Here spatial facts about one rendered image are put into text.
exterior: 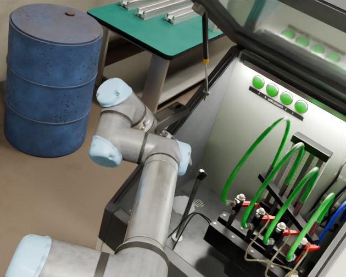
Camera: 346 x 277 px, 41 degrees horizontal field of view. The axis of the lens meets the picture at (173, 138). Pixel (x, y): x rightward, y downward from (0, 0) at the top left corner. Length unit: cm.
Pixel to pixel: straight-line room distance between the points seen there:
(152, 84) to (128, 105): 251
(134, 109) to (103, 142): 12
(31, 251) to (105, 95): 45
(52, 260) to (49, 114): 236
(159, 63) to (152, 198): 264
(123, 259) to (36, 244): 13
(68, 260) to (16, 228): 210
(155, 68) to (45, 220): 139
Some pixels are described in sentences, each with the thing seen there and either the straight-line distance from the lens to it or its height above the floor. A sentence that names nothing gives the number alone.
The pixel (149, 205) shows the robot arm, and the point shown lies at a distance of 87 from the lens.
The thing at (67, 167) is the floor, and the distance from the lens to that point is 322.
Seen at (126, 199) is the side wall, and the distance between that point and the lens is 165.
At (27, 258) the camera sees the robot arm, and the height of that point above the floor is 153.
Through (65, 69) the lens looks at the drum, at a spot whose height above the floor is 69.
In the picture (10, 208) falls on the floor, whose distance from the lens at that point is 293.
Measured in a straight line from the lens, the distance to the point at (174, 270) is 155.
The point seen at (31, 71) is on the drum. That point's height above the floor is 63.
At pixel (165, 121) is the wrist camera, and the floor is 147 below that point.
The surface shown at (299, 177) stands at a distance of 176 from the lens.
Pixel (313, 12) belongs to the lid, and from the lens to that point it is 80.
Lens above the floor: 211
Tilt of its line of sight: 35 degrees down
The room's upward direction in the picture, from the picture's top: 17 degrees clockwise
